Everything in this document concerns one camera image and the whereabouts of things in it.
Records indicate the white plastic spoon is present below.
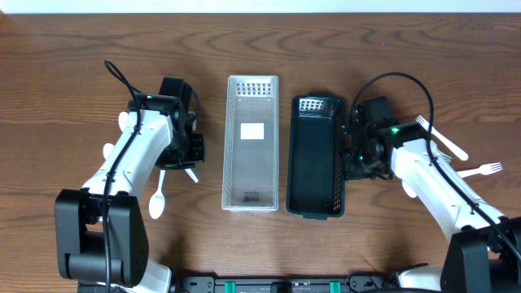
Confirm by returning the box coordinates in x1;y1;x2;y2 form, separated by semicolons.
103;143;115;160
118;112;128;132
402;181;418;199

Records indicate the dark green perforated plastic basket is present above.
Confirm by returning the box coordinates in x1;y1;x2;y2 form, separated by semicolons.
286;93;346;221

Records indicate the white plastic fork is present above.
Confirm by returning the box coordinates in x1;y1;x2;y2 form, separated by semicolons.
457;162;503;177
415;115;469;161

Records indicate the pale blue plastic fork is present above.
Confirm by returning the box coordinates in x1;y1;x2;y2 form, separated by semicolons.
436;151;453;164

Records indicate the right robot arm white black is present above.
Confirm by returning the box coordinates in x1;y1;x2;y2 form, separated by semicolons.
344;97;520;292

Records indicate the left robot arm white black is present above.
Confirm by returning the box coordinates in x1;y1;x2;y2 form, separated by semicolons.
55;77;204;292

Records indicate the white plastic spoon right crossing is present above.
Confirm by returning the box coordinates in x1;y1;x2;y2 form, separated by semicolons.
185;168;199;183

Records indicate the white plastic spoon bowl down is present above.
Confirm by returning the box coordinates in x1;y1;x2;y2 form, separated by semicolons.
148;169;166;220

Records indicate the clear perforated plastic basket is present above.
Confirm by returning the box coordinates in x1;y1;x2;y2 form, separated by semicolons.
221;75;279;212

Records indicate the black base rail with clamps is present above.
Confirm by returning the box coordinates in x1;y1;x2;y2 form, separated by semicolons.
169;273;399;293

